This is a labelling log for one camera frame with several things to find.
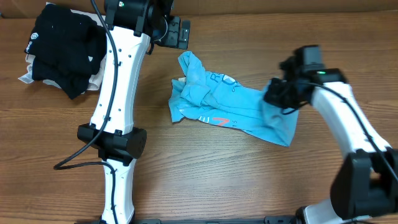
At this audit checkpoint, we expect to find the light blue printed t-shirt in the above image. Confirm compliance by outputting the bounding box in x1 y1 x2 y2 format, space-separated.
169 51 299 146

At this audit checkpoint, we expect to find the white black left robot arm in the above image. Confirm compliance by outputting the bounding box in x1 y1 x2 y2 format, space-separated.
77 0 190 223

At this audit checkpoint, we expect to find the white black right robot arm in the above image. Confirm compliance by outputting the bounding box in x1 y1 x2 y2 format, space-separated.
264 68 397 223

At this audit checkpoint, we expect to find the beige folded garment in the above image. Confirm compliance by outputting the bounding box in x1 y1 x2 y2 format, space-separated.
18 9 106 91

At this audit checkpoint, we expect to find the black folded garment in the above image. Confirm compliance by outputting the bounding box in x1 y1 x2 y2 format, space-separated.
24 4 107 100

